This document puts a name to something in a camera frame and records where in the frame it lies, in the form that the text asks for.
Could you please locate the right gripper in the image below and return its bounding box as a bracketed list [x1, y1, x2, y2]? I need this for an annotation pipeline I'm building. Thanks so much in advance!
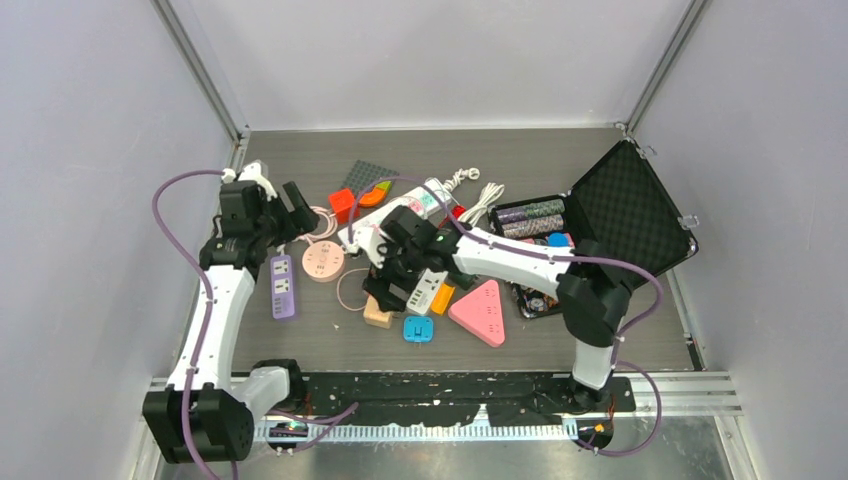
[363, 234, 426, 312]

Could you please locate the beige cube adapter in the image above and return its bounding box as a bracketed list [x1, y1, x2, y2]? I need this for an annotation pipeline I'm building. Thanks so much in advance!
[363, 296, 393, 329]

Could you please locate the purple power strip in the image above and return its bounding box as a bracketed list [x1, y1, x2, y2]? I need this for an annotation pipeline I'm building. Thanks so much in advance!
[269, 254, 297, 322]

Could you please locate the white multicolour power strip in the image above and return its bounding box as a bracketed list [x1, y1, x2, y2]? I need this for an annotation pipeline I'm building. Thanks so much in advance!
[337, 177, 454, 252]

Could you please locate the dark green cube adapter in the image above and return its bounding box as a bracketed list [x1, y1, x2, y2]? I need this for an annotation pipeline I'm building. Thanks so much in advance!
[448, 272, 477, 290]

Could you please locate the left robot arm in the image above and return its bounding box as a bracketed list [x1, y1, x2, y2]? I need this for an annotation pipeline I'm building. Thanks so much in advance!
[142, 180, 318, 464]

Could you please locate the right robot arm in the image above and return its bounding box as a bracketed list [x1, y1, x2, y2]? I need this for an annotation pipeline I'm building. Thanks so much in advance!
[345, 205, 633, 411]

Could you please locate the blue plug adapter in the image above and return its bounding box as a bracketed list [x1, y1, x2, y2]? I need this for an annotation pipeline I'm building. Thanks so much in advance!
[402, 316, 435, 344]

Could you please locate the small white power strip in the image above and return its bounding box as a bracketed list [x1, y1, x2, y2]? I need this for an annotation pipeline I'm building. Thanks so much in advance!
[406, 269, 448, 316]

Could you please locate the red cube adapter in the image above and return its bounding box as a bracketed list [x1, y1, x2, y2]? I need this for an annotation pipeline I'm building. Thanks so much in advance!
[328, 188, 360, 225]

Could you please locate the pink round socket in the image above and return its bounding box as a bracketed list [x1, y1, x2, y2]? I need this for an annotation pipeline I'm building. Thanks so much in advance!
[301, 240, 345, 283]

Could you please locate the yellow curved block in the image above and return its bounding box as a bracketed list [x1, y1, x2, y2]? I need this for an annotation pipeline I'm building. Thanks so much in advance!
[430, 283, 456, 316]

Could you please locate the grey building baseplate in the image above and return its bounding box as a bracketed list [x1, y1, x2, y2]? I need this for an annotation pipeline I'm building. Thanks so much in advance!
[340, 160, 399, 196]

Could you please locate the orange curved block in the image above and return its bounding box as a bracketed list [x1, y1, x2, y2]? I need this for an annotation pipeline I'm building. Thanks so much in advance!
[358, 181, 392, 208]

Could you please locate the pink triangular socket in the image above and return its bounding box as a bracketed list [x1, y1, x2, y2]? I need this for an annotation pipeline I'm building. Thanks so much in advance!
[448, 280, 506, 348]

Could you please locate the red glitter microphone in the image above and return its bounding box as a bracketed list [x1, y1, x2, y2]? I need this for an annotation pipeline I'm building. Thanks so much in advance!
[451, 205, 466, 219]

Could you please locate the black poker chip case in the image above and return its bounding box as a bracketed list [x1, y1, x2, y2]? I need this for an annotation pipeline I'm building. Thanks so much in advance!
[487, 139, 699, 277]

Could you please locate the pink coiled cord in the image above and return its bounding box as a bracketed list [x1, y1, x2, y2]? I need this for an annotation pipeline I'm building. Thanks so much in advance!
[291, 206, 339, 243]

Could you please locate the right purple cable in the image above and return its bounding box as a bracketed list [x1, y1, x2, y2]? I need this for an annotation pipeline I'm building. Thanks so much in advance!
[347, 176, 666, 460]

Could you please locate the white bundled cord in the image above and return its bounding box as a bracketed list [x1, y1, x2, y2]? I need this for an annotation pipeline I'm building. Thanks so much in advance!
[457, 182, 506, 228]

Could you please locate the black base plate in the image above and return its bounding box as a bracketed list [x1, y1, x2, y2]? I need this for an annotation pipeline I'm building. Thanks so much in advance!
[283, 371, 636, 427]

